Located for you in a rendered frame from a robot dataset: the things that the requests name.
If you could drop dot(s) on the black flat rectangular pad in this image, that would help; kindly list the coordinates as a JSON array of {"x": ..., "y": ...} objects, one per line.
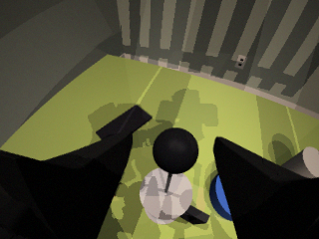
[{"x": 132, "y": 120}]

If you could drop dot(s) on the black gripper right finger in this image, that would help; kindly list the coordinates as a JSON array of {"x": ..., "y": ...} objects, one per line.
[{"x": 266, "y": 201}]

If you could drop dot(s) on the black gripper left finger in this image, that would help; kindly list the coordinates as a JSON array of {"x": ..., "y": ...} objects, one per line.
[{"x": 69, "y": 194}]

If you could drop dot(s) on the dark blue short cylinder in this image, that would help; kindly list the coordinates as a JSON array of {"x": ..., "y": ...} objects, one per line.
[{"x": 218, "y": 199}]

